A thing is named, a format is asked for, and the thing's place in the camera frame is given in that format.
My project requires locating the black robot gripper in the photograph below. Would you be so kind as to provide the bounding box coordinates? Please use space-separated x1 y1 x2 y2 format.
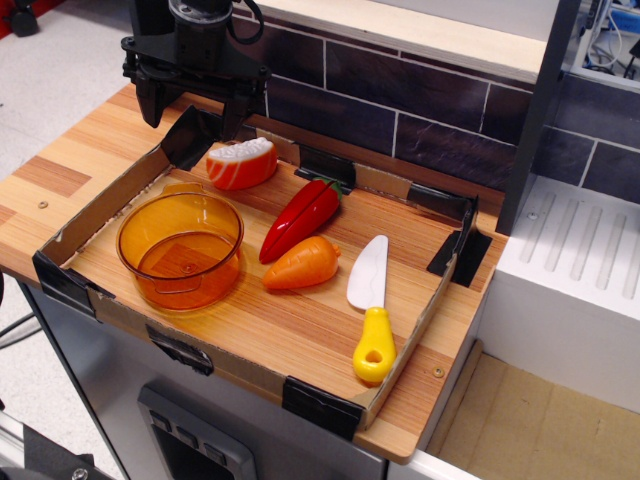
121 1 271 141

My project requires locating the orange toy carrot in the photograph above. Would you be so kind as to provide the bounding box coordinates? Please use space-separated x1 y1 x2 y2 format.
262 236 341 290

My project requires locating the cardboard fence with black tape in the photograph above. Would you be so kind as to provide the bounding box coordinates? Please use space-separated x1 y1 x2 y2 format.
33 108 504 456

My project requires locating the transparent orange plastic pot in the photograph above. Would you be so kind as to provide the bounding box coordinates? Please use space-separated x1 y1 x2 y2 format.
116 183 244 311

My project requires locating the toy salmon sushi piece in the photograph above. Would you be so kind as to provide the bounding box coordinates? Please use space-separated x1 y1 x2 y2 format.
206 137 278 190

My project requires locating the red toy chili pepper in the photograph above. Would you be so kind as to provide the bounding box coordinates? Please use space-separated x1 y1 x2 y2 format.
259 178 342 264

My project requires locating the white yellow toy knife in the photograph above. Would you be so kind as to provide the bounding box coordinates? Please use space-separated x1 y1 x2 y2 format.
346 235 397 384

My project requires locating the grey toy oven control panel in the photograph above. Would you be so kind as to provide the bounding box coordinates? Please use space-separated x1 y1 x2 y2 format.
138 386 258 480

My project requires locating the white toy sink drainboard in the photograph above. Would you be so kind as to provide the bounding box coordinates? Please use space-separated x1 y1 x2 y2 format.
478 177 639 411

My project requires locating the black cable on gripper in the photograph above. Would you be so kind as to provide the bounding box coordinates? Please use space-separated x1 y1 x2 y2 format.
227 0 266 47

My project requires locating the grey vertical post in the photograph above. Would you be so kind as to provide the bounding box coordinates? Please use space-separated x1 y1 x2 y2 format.
496 0 581 235

